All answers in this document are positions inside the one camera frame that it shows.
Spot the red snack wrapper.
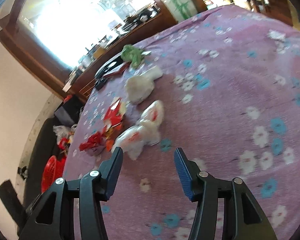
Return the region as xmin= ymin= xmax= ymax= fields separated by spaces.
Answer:
xmin=102 ymin=97 xmax=126 ymax=138

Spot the white plastic bag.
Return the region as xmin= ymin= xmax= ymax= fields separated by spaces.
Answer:
xmin=111 ymin=100 xmax=164 ymax=160

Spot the white tissue ball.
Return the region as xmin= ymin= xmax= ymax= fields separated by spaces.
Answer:
xmin=125 ymin=66 xmax=163 ymax=105

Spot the red plastic basket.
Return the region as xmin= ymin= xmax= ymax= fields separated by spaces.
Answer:
xmin=41 ymin=154 xmax=66 ymax=193

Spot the black sofa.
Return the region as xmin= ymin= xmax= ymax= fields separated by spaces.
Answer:
xmin=18 ymin=117 xmax=72 ymax=207

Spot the clear plastic bag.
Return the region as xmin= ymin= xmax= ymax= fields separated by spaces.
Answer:
xmin=53 ymin=124 xmax=77 ymax=143

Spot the black shopping bag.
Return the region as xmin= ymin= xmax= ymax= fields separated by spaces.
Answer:
xmin=54 ymin=95 xmax=84 ymax=127

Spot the wooden counter ledge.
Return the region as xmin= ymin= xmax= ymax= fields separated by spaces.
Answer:
xmin=65 ymin=12 xmax=177 ymax=102

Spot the pink floral tablecloth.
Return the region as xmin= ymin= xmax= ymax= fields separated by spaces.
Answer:
xmin=63 ymin=5 xmax=300 ymax=239

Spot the black case on table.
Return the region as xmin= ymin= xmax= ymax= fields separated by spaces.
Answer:
xmin=94 ymin=56 xmax=130 ymax=90

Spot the green crumpled cloth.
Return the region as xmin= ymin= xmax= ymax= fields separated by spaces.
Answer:
xmin=121 ymin=44 xmax=151 ymax=69

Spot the small white wrapper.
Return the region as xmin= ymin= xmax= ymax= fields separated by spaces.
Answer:
xmin=267 ymin=29 xmax=286 ymax=42

